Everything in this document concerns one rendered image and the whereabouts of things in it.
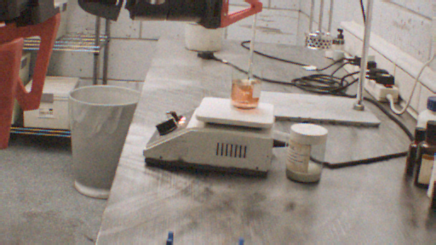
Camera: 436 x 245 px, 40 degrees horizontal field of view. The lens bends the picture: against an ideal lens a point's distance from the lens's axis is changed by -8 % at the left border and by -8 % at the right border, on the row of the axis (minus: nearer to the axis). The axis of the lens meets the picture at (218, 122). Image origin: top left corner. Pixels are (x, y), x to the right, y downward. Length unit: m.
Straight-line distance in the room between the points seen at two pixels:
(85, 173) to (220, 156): 1.74
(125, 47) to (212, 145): 2.49
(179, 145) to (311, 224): 0.26
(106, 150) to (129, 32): 0.98
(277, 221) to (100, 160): 1.83
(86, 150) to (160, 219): 1.82
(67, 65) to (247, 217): 2.73
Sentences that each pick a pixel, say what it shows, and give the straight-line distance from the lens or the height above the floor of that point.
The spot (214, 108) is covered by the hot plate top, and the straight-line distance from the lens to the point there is 1.03.
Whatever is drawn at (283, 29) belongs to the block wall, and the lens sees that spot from 3.44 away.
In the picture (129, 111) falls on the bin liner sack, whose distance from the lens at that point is 2.59.
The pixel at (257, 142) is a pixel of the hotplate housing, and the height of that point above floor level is 0.81.
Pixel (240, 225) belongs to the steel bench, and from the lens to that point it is 0.84.
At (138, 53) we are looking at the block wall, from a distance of 3.45.
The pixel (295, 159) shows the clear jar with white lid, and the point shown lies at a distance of 0.99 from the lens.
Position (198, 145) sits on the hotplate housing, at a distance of 0.99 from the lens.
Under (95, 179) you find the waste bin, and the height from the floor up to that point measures 0.09.
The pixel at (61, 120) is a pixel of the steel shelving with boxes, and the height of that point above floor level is 0.18.
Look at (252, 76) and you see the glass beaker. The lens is 1.01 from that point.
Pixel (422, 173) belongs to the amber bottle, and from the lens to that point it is 1.04.
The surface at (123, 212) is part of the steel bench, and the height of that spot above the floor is 0.75.
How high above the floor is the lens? 1.11
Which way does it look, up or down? 17 degrees down
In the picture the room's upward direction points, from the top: 5 degrees clockwise
